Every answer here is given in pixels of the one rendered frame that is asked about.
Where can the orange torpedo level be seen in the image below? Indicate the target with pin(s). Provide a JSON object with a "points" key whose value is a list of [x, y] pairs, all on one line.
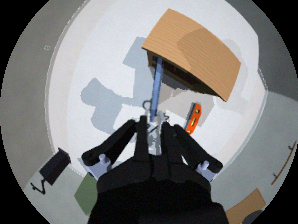
{"points": [[191, 125]]}

